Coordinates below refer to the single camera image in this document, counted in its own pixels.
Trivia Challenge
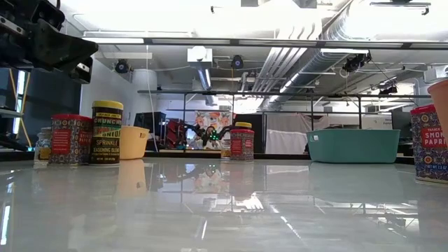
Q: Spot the yellow-lidded crunchy onion jar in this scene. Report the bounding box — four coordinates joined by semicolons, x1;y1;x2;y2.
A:
89;100;124;166

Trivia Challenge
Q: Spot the black aluminium table frame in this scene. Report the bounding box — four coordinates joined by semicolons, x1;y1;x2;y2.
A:
0;148;448;165

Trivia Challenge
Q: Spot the yellow hanging cable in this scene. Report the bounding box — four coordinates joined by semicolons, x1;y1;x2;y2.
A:
8;68;32;148

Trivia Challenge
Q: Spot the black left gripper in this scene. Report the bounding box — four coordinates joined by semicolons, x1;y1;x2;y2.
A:
0;0;99;84

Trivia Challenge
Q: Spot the ceiling track light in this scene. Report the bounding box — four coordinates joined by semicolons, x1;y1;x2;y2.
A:
369;1;432;15

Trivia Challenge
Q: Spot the white ceiling box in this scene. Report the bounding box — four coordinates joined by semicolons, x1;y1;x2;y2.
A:
187;45;214;63

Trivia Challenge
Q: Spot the red object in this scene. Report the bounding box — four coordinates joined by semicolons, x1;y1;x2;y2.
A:
166;118;188;148

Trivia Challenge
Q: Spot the teal plastic bin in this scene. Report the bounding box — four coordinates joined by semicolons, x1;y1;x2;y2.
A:
306;128;401;165

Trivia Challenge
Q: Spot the black crate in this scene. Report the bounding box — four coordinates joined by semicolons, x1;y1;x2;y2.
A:
134;111;167;141

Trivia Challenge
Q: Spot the red-lidded smoked paprika tin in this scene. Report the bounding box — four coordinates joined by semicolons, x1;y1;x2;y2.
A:
409;104;448;185
229;128;256;162
48;113;94;165

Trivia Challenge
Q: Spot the white hanging cable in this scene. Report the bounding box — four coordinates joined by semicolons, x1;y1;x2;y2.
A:
145;45;158;152

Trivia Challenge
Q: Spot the white sheet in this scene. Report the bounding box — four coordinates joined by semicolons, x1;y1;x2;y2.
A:
265;112;330;155

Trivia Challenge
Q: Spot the black ceiling camera rig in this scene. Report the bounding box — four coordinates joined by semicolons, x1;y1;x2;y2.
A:
341;52;372;74
377;83;399;96

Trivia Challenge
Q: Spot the yellow plastic bin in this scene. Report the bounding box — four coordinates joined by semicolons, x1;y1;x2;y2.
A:
119;125;151;161

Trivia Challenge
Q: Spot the colourful floral poster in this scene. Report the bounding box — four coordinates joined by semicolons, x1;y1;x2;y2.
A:
194;111;234;150

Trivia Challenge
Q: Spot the black background monitor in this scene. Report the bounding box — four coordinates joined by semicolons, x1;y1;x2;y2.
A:
391;110;414;141

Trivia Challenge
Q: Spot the silver ventilation duct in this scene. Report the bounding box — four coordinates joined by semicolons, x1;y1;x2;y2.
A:
260;0;372;109

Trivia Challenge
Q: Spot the black overhead frame bar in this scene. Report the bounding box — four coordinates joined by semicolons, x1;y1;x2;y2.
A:
82;34;448;50

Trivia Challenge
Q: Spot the orange plastic bin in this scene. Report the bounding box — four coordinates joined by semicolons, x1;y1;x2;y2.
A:
426;79;448;141

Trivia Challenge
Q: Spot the black background rack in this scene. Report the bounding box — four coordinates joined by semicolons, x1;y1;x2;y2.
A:
137;89;432;155

